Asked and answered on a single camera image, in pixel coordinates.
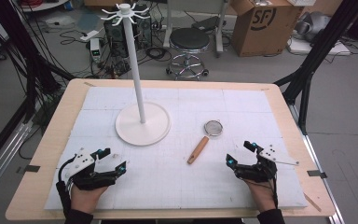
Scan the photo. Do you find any brown tape strip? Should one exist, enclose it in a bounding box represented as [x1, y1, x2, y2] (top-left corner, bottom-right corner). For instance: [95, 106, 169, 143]
[302, 192, 323, 214]

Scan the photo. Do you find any mesh strainer with wooden handle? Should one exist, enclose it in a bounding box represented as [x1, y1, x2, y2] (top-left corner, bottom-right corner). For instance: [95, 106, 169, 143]
[186, 119, 225, 165]

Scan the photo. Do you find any white power strip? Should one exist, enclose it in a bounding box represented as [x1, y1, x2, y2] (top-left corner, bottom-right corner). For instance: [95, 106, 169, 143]
[79, 29, 100, 43]

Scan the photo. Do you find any black tape piece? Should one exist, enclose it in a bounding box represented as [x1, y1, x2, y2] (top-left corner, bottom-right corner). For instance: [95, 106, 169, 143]
[15, 164, 42, 175]
[306, 169, 328, 180]

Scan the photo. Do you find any aluminium rail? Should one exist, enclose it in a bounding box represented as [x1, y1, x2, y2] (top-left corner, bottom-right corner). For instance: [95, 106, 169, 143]
[0, 119, 34, 203]
[287, 104, 346, 224]

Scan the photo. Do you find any grey device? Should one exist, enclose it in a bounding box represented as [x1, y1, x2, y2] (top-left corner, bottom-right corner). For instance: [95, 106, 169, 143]
[294, 11, 332, 43]

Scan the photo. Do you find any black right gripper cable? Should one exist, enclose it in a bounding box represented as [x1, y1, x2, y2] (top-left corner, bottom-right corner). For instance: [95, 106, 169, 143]
[268, 174, 280, 210]

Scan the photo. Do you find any white foam mat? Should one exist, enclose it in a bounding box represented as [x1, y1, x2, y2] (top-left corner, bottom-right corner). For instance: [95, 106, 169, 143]
[44, 86, 309, 210]

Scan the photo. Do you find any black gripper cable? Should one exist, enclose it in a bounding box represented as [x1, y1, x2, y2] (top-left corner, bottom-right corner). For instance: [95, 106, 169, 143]
[55, 154, 77, 217]
[268, 174, 280, 210]

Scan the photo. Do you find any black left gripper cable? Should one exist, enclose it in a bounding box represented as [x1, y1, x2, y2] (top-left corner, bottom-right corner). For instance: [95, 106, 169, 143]
[55, 154, 77, 217]

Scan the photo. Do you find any white flat board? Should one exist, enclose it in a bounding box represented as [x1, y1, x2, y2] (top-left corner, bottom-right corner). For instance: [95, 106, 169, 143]
[286, 36, 351, 57]

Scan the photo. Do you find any black metal frame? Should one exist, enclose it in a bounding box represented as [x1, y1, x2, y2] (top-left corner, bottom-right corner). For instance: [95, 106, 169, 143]
[0, 0, 76, 175]
[273, 0, 358, 135]

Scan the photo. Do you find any coiled black cable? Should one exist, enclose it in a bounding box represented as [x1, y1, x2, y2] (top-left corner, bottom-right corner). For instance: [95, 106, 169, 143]
[145, 46, 172, 63]

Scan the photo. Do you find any white hook rack stand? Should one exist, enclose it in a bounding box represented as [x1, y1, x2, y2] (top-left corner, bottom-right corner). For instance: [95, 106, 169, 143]
[100, 3, 172, 147]

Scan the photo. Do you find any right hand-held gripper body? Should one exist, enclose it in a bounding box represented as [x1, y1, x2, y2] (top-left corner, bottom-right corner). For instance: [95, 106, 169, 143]
[234, 144, 300, 184]

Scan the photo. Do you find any person's right hand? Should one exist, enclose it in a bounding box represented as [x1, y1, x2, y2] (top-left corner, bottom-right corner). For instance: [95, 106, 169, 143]
[244, 178, 278, 214]

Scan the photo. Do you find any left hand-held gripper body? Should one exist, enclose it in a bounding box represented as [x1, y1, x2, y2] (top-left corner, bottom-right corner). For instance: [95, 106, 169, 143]
[65, 147, 119, 191]

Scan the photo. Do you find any person's left hand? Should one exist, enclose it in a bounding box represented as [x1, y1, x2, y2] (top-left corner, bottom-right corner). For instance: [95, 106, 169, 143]
[70, 185, 108, 216]

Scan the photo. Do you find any black laptop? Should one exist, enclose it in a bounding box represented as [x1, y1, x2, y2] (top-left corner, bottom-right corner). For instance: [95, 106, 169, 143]
[190, 15, 221, 33]

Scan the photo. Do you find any white power supply unit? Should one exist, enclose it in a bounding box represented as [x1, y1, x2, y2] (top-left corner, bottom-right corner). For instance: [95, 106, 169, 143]
[89, 37, 103, 63]

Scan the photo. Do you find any round white table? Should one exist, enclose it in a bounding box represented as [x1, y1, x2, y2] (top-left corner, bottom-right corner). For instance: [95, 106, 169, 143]
[20, 0, 71, 13]

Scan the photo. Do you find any light wooden table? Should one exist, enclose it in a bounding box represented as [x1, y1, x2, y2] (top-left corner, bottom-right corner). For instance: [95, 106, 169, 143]
[5, 77, 337, 222]

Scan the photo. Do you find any brown cardboard box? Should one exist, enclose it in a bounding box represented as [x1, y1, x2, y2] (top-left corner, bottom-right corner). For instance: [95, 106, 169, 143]
[229, 0, 306, 58]

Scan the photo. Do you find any black computer tower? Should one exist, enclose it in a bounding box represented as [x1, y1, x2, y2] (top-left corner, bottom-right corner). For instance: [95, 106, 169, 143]
[103, 3, 154, 59]

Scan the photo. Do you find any black round stool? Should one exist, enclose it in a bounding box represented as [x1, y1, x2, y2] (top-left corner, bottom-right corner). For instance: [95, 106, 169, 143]
[166, 27, 211, 81]

